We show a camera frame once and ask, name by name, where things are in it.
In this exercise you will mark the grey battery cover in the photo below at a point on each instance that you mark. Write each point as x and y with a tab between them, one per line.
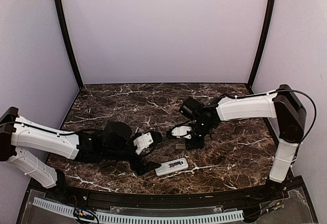
180	146

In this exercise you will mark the left black frame post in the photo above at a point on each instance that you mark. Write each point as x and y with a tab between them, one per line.
67	43

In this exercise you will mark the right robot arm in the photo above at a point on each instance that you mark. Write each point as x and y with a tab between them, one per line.
281	104

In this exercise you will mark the black frame post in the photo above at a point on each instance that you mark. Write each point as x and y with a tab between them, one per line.
67	43
261	44

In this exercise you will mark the white slotted cable duct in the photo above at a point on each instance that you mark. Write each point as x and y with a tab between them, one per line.
139	216

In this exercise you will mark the black front rail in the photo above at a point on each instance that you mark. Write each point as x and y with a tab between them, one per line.
247	197

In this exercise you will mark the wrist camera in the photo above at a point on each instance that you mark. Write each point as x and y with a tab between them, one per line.
179	132
146	143

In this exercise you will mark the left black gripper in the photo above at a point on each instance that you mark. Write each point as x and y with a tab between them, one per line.
136	166

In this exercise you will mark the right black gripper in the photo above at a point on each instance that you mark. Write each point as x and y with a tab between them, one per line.
193	145

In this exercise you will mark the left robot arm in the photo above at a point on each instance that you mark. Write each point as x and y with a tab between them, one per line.
115	142

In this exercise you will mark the white remote control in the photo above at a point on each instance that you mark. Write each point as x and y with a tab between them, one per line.
165	170

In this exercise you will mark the right black frame post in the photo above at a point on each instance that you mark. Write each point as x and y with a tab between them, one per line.
261	44

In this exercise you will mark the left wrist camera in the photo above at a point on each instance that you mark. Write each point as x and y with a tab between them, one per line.
146	143

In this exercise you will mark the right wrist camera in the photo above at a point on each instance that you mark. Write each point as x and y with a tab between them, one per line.
179	132

